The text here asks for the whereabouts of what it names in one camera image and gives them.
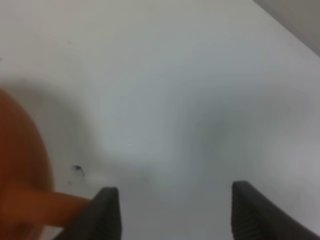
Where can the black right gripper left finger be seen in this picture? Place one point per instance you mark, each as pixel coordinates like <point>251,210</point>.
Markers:
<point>101,220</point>

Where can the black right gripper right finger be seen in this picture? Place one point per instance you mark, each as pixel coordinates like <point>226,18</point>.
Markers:
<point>255,217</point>

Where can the brown clay teapot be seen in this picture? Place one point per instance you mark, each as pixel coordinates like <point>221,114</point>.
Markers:
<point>27,200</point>

